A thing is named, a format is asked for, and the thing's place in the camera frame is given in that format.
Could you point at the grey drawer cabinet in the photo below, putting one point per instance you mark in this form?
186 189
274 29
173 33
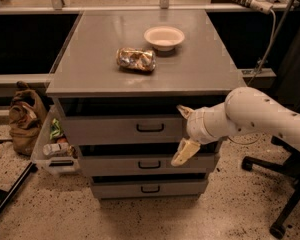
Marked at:
89 82

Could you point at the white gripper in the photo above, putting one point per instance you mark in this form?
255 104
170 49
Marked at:
194 126

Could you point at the grey drawer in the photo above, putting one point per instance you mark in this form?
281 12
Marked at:
124 165
115 130
133 189

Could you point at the clear plastic storage bin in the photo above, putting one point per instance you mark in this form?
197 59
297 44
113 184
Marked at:
66 164

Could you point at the grey top drawer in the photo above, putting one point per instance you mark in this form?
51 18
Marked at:
115 130

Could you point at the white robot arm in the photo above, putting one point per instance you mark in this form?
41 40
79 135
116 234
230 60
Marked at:
245 110

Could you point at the grey middle drawer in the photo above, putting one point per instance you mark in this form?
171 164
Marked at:
124 165

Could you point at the white paper bowl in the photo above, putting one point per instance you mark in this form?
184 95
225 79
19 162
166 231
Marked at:
164 38

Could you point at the green snack bag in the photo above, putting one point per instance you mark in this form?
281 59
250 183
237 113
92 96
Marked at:
56 130

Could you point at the crumpled gold chip bag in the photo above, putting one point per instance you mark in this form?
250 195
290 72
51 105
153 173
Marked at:
136 59

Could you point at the white packaged item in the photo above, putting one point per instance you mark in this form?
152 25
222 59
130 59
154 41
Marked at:
56 149

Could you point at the brown paper bag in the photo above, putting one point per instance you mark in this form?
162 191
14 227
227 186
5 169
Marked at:
27 114

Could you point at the grey bottom drawer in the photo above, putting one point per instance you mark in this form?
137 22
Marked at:
133 189

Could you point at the black metal stand leg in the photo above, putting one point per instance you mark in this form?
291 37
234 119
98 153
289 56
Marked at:
6 196

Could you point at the black office chair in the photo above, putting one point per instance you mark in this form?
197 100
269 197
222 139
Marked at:
291 168

